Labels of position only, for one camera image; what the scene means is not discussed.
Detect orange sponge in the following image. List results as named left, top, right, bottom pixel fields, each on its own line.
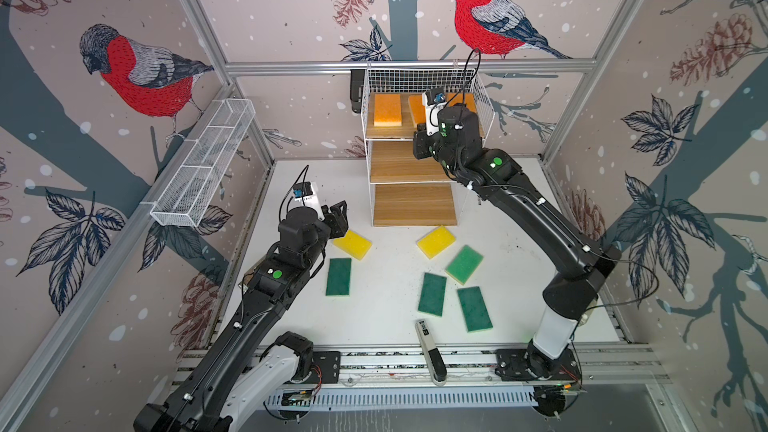
left=373, top=93, right=402, bottom=128
left=407, top=94, right=427, bottom=128
left=440, top=93, right=480, bottom=130

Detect dark green sponge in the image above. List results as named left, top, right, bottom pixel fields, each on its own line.
left=457, top=286, right=493, bottom=332
left=417, top=273, right=447, bottom=317
left=325, top=258, right=352, bottom=296

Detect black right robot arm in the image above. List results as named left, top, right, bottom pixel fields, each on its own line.
left=413, top=103, right=621, bottom=379

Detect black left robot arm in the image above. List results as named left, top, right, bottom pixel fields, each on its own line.
left=133, top=201, right=349, bottom=431

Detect yellow sponge left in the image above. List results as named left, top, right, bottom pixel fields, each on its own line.
left=333, top=230, right=372, bottom=261

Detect yellow sponge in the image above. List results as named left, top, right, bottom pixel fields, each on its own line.
left=416, top=226, right=456, bottom=259
left=333, top=230, right=372, bottom=261

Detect yellow sponge right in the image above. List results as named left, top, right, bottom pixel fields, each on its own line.
left=416, top=226, right=456, bottom=259

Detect light green sponge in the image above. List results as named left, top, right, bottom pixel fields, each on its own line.
left=445, top=245, right=484, bottom=285

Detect white black handheld scanner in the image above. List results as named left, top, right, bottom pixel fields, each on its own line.
left=415, top=319, right=448, bottom=386

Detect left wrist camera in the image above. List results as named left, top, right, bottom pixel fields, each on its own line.
left=292, top=181, right=324, bottom=221

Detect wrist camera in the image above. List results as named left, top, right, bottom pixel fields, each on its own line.
left=292, top=181, right=324, bottom=221
left=422, top=87, right=447, bottom=136

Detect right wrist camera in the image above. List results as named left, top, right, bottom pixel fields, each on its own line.
left=422, top=87, right=447, bottom=136

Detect white wire wooden shelf unit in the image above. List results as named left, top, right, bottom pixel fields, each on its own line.
left=357, top=66, right=493, bottom=227

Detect white wire wall basket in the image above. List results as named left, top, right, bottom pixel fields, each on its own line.
left=150, top=98, right=255, bottom=227

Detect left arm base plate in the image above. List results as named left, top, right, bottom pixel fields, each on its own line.
left=285, top=351, right=341, bottom=387

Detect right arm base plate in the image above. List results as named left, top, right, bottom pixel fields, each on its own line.
left=495, top=347, right=582, bottom=382

